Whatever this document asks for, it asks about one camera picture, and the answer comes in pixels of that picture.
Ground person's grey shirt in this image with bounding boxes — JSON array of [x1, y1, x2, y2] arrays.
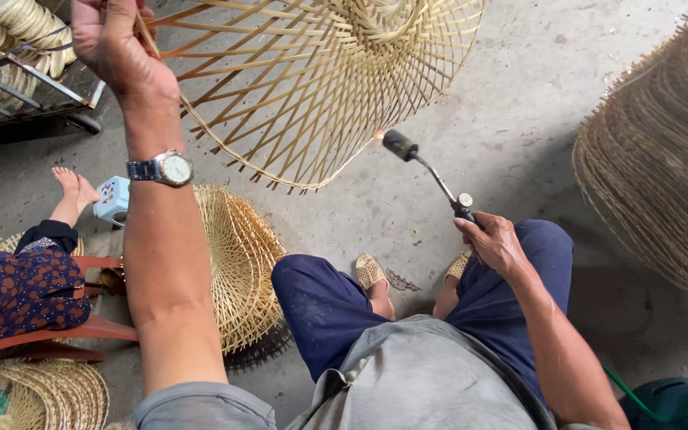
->
[[134, 315, 602, 430]]

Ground flat woven bamboo baskets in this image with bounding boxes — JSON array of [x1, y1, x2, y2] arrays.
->
[[0, 357, 111, 430]]

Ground metal cart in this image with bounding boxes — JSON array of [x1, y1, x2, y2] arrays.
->
[[0, 50, 106, 136]]

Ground leaning stack of woven baskets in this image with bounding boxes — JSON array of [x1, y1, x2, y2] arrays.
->
[[193, 184, 289, 357]]

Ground open-weave bamboo basket frame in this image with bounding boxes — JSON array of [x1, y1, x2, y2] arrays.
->
[[135, 0, 487, 195]]

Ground silver wristwatch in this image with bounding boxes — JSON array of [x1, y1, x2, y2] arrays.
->
[[127, 149, 195, 188]]

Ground person's woven sandal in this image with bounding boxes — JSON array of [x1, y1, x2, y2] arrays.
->
[[444, 250, 472, 283], [355, 253, 390, 295]]

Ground red wooden chair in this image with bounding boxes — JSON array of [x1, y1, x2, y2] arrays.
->
[[0, 256, 139, 363]]

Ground person's blue trousers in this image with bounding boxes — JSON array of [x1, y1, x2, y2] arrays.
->
[[270, 219, 576, 408]]

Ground person's right hand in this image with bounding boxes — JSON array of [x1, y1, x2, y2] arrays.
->
[[453, 211, 530, 282]]

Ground person's woven left sandal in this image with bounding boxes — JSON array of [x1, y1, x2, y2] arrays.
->
[[355, 253, 390, 295]]

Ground person's left hand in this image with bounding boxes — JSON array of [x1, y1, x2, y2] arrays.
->
[[71, 0, 181, 112]]

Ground dark green gas cylinder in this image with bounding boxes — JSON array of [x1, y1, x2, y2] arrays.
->
[[621, 377, 688, 430]]

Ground person's woven right sandal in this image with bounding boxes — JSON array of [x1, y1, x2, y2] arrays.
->
[[444, 250, 472, 283]]

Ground large stack of bamboo frames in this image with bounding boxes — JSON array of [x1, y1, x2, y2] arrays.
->
[[572, 0, 688, 307]]

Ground black gas torch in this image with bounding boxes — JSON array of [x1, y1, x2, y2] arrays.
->
[[381, 129, 481, 228]]

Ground pile of small woven rings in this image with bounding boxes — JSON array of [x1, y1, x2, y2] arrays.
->
[[0, 0, 78, 115]]

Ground green hose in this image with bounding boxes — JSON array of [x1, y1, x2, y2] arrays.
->
[[600, 360, 668, 422]]

